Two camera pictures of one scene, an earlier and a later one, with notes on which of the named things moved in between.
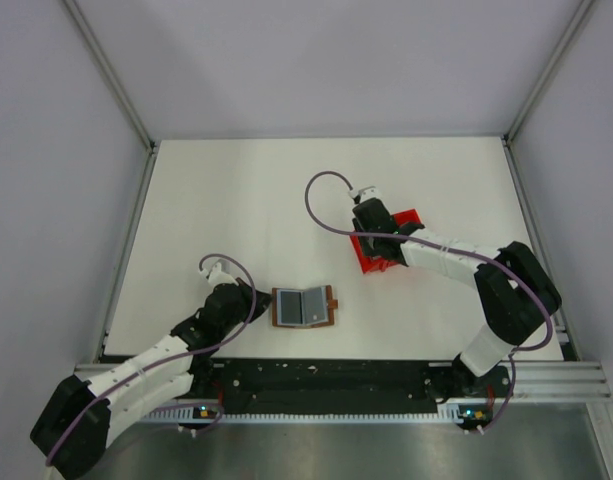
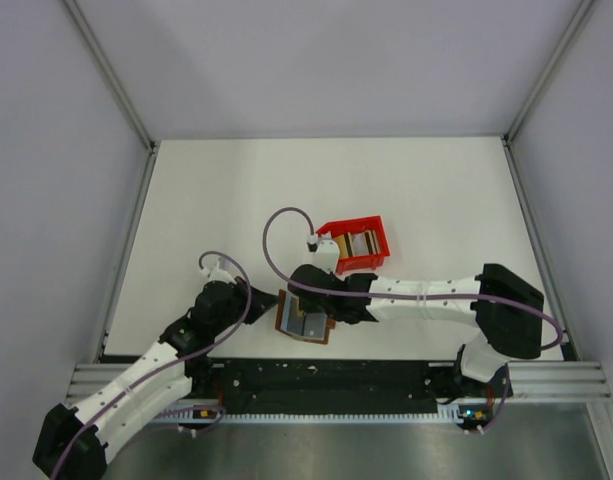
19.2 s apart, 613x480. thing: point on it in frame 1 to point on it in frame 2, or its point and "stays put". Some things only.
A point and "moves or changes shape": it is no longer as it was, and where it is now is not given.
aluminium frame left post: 111,73 stays put
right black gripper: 369,249 to 305,306
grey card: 314,305 moves or changes shape
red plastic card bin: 399,219 moves or changes shape
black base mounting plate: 330,382 stays put
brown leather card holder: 311,307 moves or changes shape
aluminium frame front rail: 542,380 stays put
